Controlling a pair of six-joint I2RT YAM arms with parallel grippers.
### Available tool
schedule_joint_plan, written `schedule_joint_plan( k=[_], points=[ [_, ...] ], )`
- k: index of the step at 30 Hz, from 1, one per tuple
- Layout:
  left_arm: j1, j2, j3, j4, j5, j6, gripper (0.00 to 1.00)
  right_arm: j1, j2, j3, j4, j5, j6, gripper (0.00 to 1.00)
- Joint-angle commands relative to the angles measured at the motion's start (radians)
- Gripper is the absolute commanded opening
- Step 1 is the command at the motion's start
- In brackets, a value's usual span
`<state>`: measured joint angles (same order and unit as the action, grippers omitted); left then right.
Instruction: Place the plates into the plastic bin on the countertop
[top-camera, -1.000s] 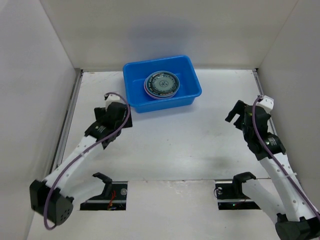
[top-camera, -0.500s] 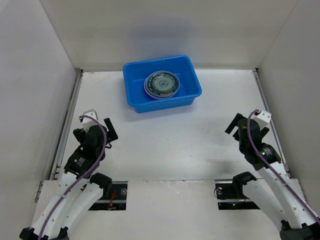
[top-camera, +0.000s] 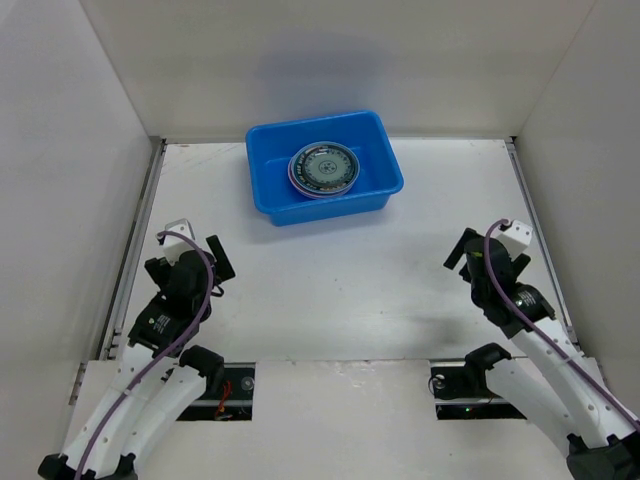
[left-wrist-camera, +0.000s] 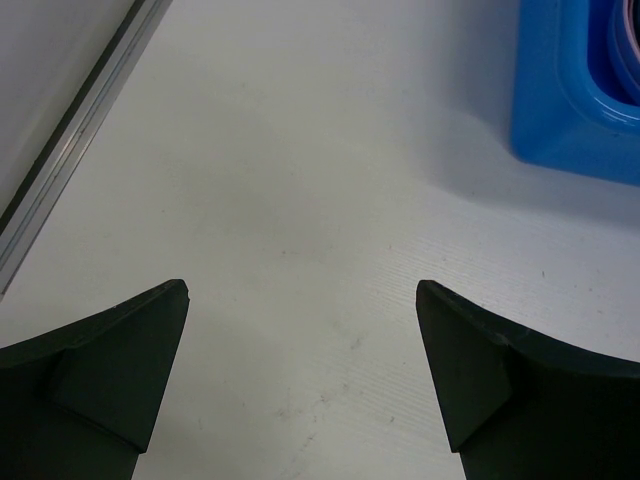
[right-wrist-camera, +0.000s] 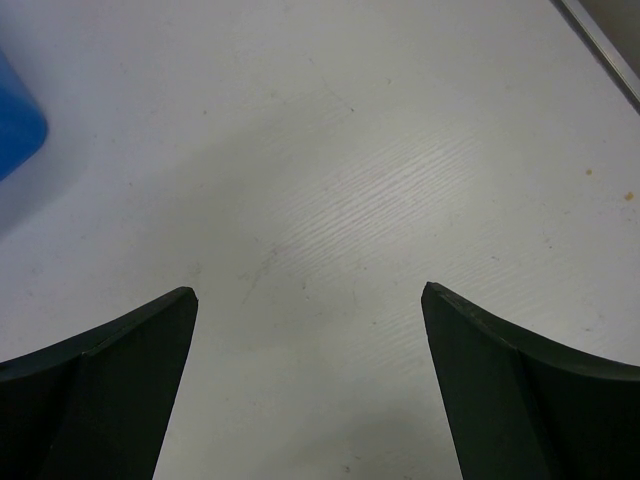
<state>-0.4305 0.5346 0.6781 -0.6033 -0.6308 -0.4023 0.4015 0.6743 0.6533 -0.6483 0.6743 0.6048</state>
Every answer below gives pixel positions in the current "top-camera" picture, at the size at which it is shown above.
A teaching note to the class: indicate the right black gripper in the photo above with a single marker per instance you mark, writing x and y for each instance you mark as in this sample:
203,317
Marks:
454,252

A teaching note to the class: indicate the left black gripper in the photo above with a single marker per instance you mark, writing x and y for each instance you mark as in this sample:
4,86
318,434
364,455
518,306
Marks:
224,269

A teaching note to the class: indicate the pink plastic plate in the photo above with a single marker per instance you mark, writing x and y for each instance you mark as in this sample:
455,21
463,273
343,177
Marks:
303,184

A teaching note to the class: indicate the teal patterned plate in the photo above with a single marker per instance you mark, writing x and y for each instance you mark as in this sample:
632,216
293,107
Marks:
350,175
327,167

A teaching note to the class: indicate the light blue plastic plate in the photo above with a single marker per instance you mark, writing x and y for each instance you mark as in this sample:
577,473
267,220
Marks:
300,189

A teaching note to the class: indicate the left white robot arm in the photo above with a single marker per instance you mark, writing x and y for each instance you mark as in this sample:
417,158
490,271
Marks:
161,372

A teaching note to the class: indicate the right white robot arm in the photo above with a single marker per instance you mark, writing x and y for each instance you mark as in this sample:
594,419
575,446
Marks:
592,429

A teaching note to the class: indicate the blue plastic bin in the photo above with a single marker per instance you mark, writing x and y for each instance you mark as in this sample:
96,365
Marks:
270,148

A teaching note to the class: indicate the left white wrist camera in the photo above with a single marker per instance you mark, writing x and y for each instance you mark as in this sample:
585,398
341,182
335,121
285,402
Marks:
175,239

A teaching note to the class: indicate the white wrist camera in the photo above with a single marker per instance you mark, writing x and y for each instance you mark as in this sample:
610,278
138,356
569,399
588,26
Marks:
175,239
516,237

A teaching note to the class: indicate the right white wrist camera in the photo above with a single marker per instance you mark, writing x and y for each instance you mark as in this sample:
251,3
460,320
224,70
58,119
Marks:
516,237

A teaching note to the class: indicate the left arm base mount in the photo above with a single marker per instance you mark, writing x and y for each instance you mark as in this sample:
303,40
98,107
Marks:
230,400

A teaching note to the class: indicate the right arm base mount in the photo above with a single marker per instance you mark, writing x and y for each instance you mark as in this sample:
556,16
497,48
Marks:
457,399

